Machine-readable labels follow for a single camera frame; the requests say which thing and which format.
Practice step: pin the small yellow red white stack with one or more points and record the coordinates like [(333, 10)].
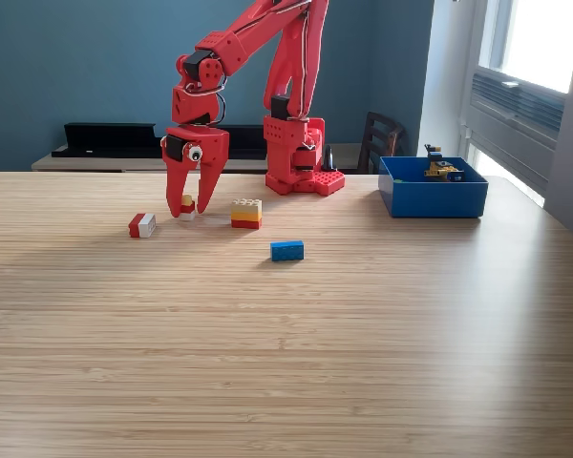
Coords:
[(187, 207)]

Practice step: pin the yellow toy digger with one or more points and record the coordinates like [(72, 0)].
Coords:
[(439, 169)]

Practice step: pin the tan orange red lego stack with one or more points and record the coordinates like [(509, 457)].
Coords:
[(246, 214)]

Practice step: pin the red white lego brick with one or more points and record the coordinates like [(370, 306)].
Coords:
[(141, 224)]

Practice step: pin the light blue lego brick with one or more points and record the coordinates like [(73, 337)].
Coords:
[(286, 252)]

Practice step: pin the blue plastic bin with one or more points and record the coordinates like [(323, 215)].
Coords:
[(434, 200)]

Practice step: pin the black shelf unit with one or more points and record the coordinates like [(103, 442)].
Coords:
[(114, 138)]

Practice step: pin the dark wooden chair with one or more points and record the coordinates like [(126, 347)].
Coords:
[(377, 138)]

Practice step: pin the grey ventilation unit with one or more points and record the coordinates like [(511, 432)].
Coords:
[(515, 124)]

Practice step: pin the white framed window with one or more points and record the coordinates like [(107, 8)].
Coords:
[(544, 38)]

